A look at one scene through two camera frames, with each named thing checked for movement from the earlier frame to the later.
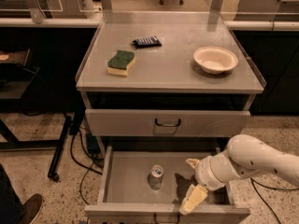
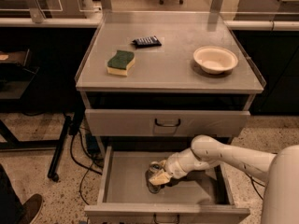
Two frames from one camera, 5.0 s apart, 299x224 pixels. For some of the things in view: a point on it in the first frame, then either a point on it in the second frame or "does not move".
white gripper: (203, 173) → (172, 166)
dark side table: (15, 77) does not move
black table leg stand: (14, 144) does not move
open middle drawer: (148, 185) does not move
